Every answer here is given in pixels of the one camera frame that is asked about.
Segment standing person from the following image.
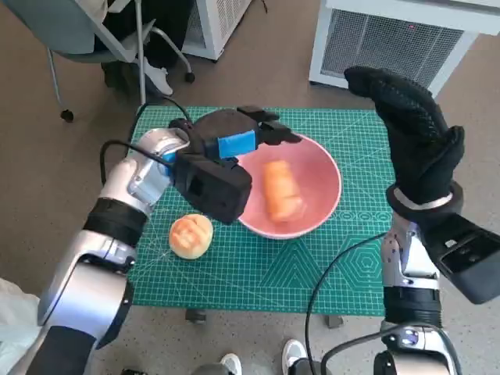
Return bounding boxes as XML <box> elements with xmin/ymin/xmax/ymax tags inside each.
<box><xmin>0</xmin><ymin>277</ymin><xmax>42</xmax><ymax>375</ymax></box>

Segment pink bowl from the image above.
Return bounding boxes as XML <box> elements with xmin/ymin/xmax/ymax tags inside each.
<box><xmin>234</xmin><ymin>132</ymin><xmax>343</xmax><ymax>240</ymax></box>

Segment green cutting mat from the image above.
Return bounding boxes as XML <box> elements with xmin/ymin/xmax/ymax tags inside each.
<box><xmin>128</xmin><ymin>105</ymin><xmax>391</xmax><ymax>317</ymax></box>

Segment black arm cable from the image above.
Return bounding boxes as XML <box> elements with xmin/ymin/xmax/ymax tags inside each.
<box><xmin>128</xmin><ymin>97</ymin><xmax>192</xmax><ymax>141</ymax></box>
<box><xmin>99</xmin><ymin>139</ymin><xmax>175</xmax><ymax>185</ymax></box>
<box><xmin>305</xmin><ymin>233</ymin><xmax>388</xmax><ymax>375</ymax></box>
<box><xmin>320</xmin><ymin>323</ymin><xmax>464</xmax><ymax>375</ymax></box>

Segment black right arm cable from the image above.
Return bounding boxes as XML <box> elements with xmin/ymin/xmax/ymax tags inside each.
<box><xmin>320</xmin><ymin>323</ymin><xmax>464</xmax><ymax>375</ymax></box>
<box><xmin>305</xmin><ymin>233</ymin><xmax>388</xmax><ymax>375</ymax></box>

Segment round toy bread bun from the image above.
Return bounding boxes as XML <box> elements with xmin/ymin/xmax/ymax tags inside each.
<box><xmin>168</xmin><ymin>212</ymin><xmax>215</xmax><ymax>259</ymax></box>

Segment white shoe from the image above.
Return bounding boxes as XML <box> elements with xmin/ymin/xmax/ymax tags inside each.
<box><xmin>281</xmin><ymin>338</ymin><xmax>309</xmax><ymax>368</ymax></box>
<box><xmin>220</xmin><ymin>353</ymin><xmax>242</xmax><ymax>375</ymax></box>

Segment long toy bread loaf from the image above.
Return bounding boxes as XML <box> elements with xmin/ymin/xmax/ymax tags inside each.
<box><xmin>262</xmin><ymin>159</ymin><xmax>308</xmax><ymax>223</ymax></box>

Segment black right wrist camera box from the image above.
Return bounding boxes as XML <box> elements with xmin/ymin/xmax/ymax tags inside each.
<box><xmin>416</xmin><ymin>212</ymin><xmax>500</xmax><ymax>305</ymax></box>

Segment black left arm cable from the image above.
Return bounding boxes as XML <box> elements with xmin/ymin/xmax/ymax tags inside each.
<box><xmin>128</xmin><ymin>97</ymin><xmax>192</xmax><ymax>141</ymax></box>
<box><xmin>99</xmin><ymin>139</ymin><xmax>175</xmax><ymax>185</ymax></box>

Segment seated person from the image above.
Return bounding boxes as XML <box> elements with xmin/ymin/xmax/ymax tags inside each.
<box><xmin>91</xmin><ymin>0</ymin><xmax>195</xmax><ymax>97</ymax></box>

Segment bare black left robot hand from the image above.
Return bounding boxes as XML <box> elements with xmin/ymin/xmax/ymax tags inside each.
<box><xmin>167</xmin><ymin>104</ymin><xmax>304</xmax><ymax>167</ymax></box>

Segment grey wheeled chair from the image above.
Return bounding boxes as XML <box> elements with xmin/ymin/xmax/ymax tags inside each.
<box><xmin>3</xmin><ymin>0</ymin><xmax>196</xmax><ymax>123</ymax></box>

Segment large white grille cabinet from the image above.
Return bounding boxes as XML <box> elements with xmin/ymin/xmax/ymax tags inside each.
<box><xmin>308</xmin><ymin>0</ymin><xmax>500</xmax><ymax>98</ymax></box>

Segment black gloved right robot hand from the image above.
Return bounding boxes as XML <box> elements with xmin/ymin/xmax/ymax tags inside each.
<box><xmin>343</xmin><ymin>66</ymin><xmax>466</xmax><ymax>205</ymax></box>

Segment small white cabinet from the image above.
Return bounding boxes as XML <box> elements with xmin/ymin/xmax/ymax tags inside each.
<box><xmin>181</xmin><ymin>0</ymin><xmax>255</xmax><ymax>62</ymax></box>

